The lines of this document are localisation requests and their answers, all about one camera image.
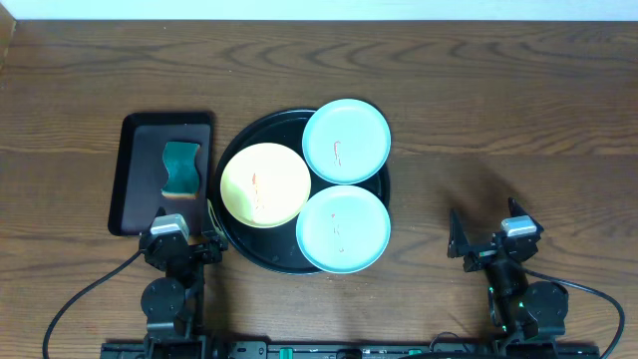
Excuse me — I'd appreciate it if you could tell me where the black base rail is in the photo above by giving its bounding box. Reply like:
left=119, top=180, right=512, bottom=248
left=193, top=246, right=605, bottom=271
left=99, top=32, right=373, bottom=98
left=100, top=341, right=599, bottom=359

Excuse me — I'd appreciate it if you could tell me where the upper light green plate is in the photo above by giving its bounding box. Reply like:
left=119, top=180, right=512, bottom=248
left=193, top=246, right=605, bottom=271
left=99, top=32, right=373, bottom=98
left=302, top=99, right=392, bottom=184

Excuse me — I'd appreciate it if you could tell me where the round black tray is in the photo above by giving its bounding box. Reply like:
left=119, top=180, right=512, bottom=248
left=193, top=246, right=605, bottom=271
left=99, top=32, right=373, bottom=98
left=212, top=109, right=390, bottom=274

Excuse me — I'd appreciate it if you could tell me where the light green plate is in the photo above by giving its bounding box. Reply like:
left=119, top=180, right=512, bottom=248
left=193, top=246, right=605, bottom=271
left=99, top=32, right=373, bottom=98
left=296, top=185, right=391, bottom=274
left=302, top=99, right=392, bottom=184

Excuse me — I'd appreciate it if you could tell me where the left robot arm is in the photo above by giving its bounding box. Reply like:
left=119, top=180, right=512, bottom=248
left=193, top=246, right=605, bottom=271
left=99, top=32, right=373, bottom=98
left=139, top=202, right=228, bottom=358

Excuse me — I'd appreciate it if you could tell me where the rectangular dark brown tray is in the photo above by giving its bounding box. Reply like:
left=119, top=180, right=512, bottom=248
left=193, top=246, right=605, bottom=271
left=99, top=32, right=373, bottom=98
left=108, top=111, right=214, bottom=236

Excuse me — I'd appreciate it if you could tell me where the yellow plate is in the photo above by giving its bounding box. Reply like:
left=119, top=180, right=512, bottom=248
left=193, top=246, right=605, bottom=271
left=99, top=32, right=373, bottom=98
left=219, top=143, right=311, bottom=228

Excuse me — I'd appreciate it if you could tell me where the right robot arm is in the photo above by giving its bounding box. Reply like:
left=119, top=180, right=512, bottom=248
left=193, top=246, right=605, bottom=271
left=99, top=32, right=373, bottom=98
left=447, top=197, right=568, bottom=355

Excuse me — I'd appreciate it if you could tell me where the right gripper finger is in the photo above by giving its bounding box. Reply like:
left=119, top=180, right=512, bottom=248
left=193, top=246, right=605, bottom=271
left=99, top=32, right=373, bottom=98
left=507, top=197, right=527, bottom=217
left=447, top=209, right=470, bottom=258

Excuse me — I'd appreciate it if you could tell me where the green sponge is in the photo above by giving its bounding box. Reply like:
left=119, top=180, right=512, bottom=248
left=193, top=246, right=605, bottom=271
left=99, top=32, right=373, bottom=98
left=161, top=142, right=200, bottom=198

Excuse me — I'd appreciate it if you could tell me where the lower light green plate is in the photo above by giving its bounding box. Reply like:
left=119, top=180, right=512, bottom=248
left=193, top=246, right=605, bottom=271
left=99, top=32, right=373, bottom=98
left=296, top=185, right=391, bottom=274

